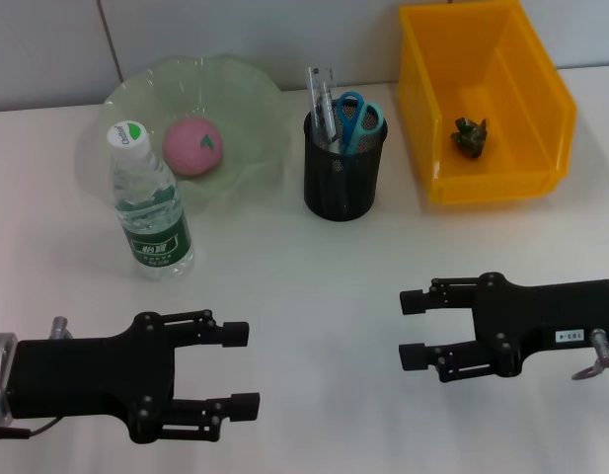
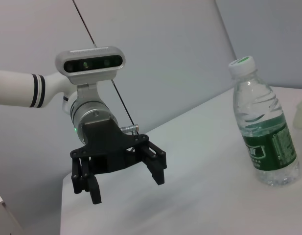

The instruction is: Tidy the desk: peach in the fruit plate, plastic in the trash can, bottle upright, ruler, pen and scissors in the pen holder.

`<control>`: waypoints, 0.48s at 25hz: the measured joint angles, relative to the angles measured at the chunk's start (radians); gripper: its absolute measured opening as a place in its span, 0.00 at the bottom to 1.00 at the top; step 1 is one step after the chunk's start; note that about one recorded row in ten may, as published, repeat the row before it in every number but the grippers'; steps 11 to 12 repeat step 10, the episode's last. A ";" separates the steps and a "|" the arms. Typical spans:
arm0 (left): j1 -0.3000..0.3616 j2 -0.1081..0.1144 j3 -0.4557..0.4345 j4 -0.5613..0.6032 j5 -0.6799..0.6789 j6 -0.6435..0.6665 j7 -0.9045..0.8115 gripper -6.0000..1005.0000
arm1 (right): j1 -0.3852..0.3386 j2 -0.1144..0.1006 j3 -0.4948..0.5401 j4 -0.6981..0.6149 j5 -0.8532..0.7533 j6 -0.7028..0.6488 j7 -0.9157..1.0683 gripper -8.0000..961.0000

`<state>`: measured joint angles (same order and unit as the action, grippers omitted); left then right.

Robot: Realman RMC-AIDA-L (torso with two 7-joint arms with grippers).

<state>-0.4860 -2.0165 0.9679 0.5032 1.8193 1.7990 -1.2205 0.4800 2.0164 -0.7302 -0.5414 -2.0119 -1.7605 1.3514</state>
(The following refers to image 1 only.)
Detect blue scissors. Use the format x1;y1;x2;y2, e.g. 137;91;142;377
336;91;385;155

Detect pink toy peach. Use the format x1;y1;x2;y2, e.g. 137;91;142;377
162;117;225;180

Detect right gripper silver plug cable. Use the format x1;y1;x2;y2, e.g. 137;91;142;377
571;328;609;381

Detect yellow plastic bin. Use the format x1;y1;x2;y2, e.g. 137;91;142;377
397;0;578;204

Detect small green toy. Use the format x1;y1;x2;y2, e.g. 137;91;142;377
449;117;490;161

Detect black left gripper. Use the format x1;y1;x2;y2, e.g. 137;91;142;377
5;309;263;444

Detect clear green-label water bottle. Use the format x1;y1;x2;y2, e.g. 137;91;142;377
105;118;195;280

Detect green glass fruit plate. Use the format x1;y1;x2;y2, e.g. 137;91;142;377
100;52;292;198

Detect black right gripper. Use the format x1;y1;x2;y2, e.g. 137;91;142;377
398;271;609;385

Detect silver pen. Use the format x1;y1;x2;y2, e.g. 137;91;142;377
317;88;343;152

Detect clear plastic ruler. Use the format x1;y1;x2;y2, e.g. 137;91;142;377
305;66;343;147

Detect black mesh pen holder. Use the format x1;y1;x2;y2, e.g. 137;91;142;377
302;106;390;222

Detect left arm black plug cable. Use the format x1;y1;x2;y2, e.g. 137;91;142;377
0;315;69;440

